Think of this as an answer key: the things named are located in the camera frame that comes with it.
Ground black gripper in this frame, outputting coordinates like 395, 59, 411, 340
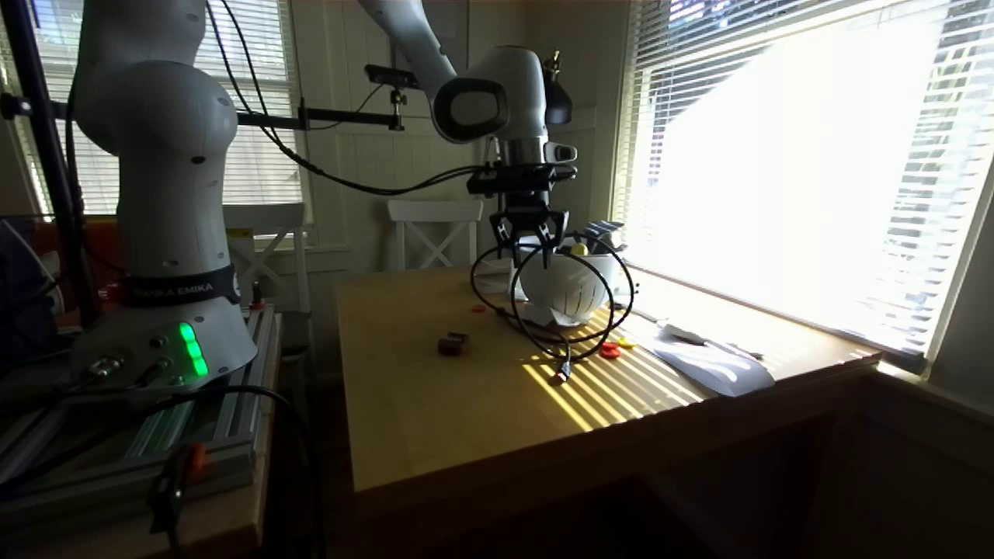
485, 188, 570, 269

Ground black USB cable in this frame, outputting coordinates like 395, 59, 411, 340
466, 235, 637, 388

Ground white bowl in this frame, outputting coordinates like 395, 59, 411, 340
510, 242, 628, 337

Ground dark small box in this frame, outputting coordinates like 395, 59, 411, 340
584, 217, 631, 259

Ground wooden table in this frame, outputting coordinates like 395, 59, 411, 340
331, 260, 882, 559

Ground black boom bar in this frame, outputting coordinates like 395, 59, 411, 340
235, 102, 408, 135

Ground white window blinds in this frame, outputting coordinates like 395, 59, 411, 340
618, 0, 994, 360
24, 0, 308, 210

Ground black stand pole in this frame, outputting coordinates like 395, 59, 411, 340
0, 0, 102, 327

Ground dark blue bulky object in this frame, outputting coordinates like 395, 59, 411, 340
0, 222, 64, 350

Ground black arm cable harness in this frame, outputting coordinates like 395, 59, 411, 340
199, 0, 491, 198

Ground black camera on boom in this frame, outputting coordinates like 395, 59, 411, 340
362, 63, 422, 93

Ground thin black base cable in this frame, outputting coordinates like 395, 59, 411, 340
151, 382, 328, 559

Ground aluminium rail frame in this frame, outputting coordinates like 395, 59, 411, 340
0, 304, 284, 532

